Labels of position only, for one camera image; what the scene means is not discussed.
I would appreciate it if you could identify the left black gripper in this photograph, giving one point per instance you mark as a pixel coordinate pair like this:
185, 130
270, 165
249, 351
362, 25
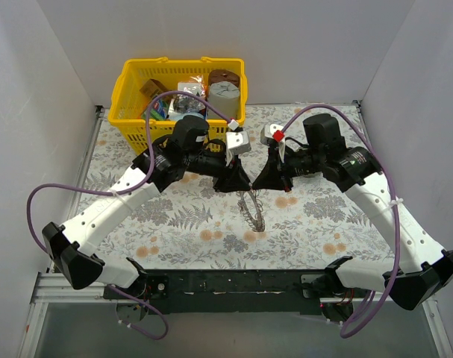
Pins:
226, 171

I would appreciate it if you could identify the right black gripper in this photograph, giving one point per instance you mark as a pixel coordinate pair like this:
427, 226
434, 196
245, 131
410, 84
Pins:
279, 170

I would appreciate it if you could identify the metal ring disc with keyrings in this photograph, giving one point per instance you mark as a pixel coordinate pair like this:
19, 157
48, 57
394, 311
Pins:
251, 208

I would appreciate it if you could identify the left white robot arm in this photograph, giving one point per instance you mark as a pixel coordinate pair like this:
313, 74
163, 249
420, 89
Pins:
73, 245

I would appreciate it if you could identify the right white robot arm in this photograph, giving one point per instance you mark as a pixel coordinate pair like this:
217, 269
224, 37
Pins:
425, 266

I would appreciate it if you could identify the floral patterned mat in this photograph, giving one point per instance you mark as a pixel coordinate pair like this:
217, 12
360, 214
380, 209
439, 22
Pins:
190, 226

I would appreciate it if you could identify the silver foil bag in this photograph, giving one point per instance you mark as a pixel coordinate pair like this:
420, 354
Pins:
182, 104

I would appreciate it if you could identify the green snack packet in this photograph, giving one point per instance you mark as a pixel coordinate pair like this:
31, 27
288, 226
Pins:
158, 112

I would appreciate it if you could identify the brown cylinder roll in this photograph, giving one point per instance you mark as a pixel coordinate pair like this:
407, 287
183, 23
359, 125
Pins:
223, 75

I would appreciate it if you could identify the brown cardboard box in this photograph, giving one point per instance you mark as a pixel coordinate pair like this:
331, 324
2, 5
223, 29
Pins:
152, 88

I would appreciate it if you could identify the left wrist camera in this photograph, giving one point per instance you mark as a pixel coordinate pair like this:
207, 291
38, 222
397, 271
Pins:
237, 141

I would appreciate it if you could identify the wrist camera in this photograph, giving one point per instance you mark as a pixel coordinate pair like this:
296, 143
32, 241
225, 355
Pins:
273, 138
237, 141

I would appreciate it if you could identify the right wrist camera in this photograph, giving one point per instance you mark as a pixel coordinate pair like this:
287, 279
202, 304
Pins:
273, 138

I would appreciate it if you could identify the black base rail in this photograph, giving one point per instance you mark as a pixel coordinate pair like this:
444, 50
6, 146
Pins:
238, 291

